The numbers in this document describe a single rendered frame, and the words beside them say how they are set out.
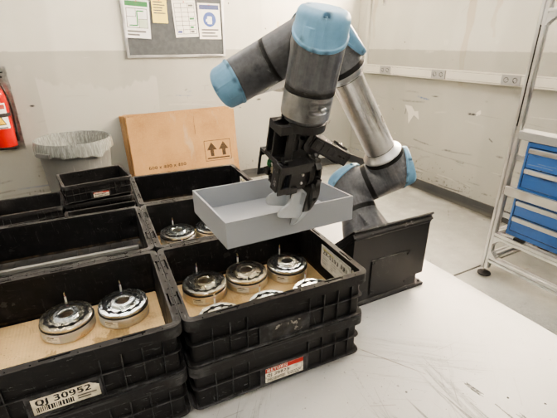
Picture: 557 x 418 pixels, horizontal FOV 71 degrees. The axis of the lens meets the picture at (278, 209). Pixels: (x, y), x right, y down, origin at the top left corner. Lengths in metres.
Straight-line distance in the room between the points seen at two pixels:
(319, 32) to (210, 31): 3.50
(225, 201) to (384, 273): 0.51
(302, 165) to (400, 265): 0.64
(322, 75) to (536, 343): 0.89
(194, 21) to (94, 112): 1.20
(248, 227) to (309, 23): 0.34
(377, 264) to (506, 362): 0.37
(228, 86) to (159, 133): 3.13
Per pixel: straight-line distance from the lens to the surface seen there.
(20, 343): 0.97
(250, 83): 0.67
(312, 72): 0.56
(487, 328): 1.19
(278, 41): 0.66
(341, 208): 0.79
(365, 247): 1.06
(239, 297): 0.95
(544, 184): 2.57
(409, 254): 1.19
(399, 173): 1.19
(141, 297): 0.95
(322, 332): 0.89
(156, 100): 3.92
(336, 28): 0.55
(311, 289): 0.80
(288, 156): 0.61
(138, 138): 3.75
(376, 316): 1.13
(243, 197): 0.89
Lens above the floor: 1.38
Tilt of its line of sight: 23 degrees down
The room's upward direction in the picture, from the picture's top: straight up
